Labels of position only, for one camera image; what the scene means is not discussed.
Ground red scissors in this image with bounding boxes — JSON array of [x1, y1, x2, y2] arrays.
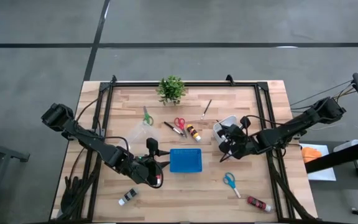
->
[[174, 117, 188, 138]]

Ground black pen-like brush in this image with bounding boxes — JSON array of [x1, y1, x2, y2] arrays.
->
[[163, 121, 185, 137]]

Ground fluffy brush with black handle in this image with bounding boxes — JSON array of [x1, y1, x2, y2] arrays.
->
[[217, 129, 231, 146]]

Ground white plastic bin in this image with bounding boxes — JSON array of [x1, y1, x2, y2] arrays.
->
[[213, 114, 239, 154]]

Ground white side container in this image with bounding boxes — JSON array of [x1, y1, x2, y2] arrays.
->
[[333, 139, 358, 153]]

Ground green scissors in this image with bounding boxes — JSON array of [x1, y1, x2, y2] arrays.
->
[[142, 105, 154, 126]]

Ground orange cloth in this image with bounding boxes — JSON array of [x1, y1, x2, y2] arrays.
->
[[301, 146, 323, 164]]

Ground white paper sheet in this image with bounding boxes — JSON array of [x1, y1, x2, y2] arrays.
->
[[299, 142, 337, 182]]

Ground clear plastic bin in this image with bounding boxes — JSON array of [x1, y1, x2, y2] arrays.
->
[[118, 122, 162, 152]]

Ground yellow paint bottle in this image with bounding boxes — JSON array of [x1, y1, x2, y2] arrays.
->
[[186, 124, 202, 142]]

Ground dark red paint bottle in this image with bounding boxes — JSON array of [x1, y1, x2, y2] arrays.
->
[[247, 195, 272, 213]]

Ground blue plastic basket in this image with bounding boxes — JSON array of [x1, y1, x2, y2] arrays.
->
[[169, 148, 203, 174]]

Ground black aluminium table frame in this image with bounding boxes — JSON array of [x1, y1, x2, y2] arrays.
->
[[50, 74, 318, 223]]

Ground black cable bundle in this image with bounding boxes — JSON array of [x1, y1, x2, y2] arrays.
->
[[60, 175, 90, 220]]

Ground grey paint bottle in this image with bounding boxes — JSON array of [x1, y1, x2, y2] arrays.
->
[[117, 187, 139, 207]]

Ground grey side table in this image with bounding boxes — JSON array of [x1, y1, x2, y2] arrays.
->
[[0, 136, 30, 224]]

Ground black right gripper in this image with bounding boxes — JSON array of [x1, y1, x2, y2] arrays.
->
[[219, 116, 260, 162]]

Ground thin brush with silver ferrule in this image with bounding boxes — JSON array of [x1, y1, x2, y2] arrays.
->
[[200, 99, 213, 121]]

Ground blue scissors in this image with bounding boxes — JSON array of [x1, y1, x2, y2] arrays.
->
[[223, 172, 242, 199]]

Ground small artificial potted plant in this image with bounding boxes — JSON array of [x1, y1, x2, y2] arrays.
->
[[156, 75, 186, 106]]

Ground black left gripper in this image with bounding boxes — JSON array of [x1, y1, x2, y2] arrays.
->
[[126, 138, 171, 189]]

